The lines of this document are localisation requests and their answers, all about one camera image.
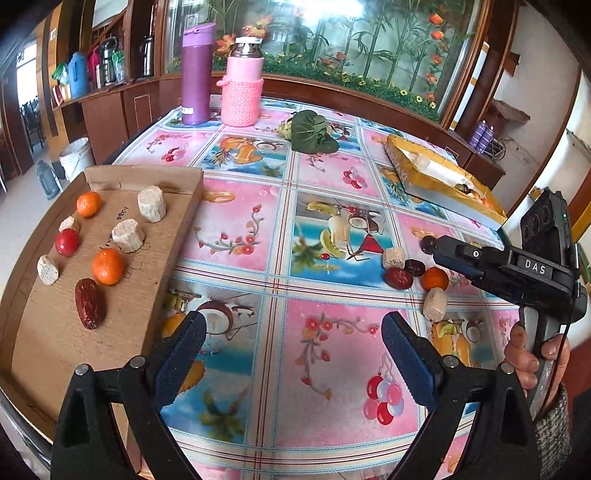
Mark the fruit print tablecloth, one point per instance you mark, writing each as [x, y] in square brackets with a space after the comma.
[285, 259]

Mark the blue water bottle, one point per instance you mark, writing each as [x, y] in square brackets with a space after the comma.
[48, 180]

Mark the red cherry tomato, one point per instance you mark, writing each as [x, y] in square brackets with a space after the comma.
[67, 242]

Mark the dark plum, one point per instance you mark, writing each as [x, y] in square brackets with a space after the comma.
[415, 268]

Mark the yellow silver long box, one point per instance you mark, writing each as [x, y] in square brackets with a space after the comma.
[427, 175]

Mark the purple spray cans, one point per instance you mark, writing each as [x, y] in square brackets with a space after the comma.
[481, 137]

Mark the cardboard tray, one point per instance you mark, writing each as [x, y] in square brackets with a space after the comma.
[42, 337]

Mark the dark red jujube date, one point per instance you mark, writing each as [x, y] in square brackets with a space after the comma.
[399, 279]

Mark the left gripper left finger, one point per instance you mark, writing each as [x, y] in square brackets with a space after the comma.
[146, 384]

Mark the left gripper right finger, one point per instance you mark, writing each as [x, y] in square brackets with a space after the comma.
[426, 377]

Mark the white plastic bucket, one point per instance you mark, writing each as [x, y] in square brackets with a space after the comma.
[76, 157]

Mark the purple thermos bottle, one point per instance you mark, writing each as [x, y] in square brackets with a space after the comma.
[197, 53]

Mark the right hand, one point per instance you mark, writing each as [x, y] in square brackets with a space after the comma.
[526, 364]

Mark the beige puffed cake piece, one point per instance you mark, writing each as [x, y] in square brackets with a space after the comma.
[47, 270]

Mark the green leafy vegetable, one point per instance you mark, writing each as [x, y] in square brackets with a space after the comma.
[309, 133]

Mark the small orange mandarin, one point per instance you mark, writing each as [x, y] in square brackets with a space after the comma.
[88, 204]

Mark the round beige rice cake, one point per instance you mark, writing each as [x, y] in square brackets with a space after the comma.
[128, 236]

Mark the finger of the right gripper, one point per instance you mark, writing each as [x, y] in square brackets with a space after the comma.
[452, 248]
[455, 265]

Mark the beige puffed cake chunk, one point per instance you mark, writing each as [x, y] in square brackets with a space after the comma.
[435, 305]

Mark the pink sleeved jar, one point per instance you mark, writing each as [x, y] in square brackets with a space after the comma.
[242, 84]

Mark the small beige cake piece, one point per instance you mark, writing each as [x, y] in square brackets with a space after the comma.
[69, 223]

